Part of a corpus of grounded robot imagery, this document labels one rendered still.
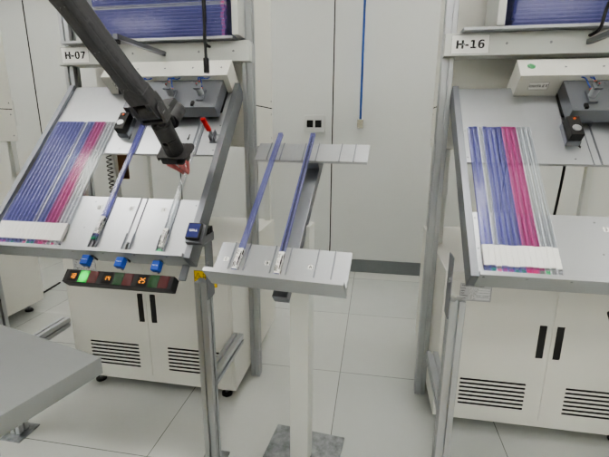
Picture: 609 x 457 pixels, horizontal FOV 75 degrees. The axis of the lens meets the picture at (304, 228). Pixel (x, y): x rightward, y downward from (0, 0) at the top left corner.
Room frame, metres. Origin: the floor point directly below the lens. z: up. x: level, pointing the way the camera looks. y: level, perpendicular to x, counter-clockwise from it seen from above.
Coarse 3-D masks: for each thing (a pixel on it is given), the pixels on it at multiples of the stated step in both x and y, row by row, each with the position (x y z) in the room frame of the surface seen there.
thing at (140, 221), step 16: (80, 208) 1.25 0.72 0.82; (96, 208) 1.24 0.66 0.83; (112, 208) 1.24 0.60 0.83; (128, 208) 1.23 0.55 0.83; (144, 208) 1.22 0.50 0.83; (160, 208) 1.21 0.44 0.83; (192, 208) 1.20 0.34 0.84; (80, 224) 1.21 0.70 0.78; (96, 224) 1.20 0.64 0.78; (112, 224) 1.19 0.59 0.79; (128, 224) 1.19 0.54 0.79; (144, 224) 1.18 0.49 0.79; (160, 224) 1.17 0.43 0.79; (176, 224) 1.17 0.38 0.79; (64, 240) 1.17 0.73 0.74; (80, 240) 1.17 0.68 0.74; (96, 240) 1.15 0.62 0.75; (112, 240) 1.15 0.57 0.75; (128, 240) 1.15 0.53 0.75; (144, 240) 1.14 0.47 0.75; (176, 240) 1.13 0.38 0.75
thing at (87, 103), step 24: (72, 96) 1.64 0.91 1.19; (96, 96) 1.62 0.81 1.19; (120, 96) 1.60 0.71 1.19; (72, 120) 1.54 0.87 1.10; (96, 120) 1.53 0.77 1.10; (192, 120) 1.46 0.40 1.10; (216, 120) 1.45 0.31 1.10; (120, 144) 1.43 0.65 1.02; (144, 144) 1.41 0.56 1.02; (216, 144) 1.37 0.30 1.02
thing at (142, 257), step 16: (32, 256) 1.20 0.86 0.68; (48, 256) 1.19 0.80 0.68; (64, 256) 1.17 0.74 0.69; (80, 256) 1.15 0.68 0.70; (96, 256) 1.14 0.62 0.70; (112, 256) 1.12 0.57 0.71; (128, 256) 1.11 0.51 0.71; (144, 256) 1.09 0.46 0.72; (160, 256) 1.08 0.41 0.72; (176, 256) 1.07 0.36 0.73
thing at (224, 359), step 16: (240, 0) 1.54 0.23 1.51; (240, 16) 1.53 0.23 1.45; (240, 32) 1.53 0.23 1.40; (64, 48) 1.67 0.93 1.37; (80, 48) 1.65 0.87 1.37; (208, 240) 1.57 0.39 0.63; (208, 256) 1.09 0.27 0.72; (208, 288) 1.08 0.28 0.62; (64, 320) 1.47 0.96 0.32; (48, 336) 1.38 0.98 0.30; (240, 336) 1.35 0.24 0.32; (224, 352) 1.24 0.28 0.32; (224, 368) 1.18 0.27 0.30
